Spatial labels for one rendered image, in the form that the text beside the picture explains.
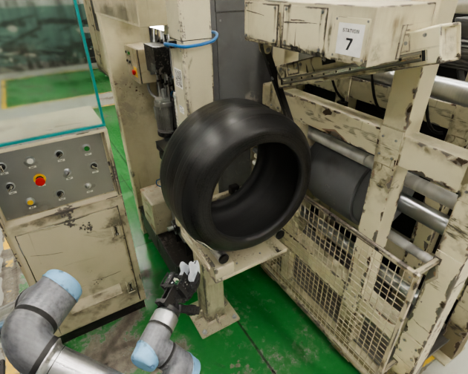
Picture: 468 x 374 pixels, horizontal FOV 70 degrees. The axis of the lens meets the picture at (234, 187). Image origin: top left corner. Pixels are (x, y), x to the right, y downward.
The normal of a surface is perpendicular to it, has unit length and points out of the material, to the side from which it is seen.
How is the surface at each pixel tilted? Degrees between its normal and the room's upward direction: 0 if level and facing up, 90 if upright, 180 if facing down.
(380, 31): 90
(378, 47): 90
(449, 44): 72
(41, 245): 90
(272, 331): 0
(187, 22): 90
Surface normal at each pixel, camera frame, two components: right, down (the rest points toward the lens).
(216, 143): -0.01, -0.11
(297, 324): -0.02, -0.85
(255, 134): 0.48, 0.29
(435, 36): -0.86, 0.29
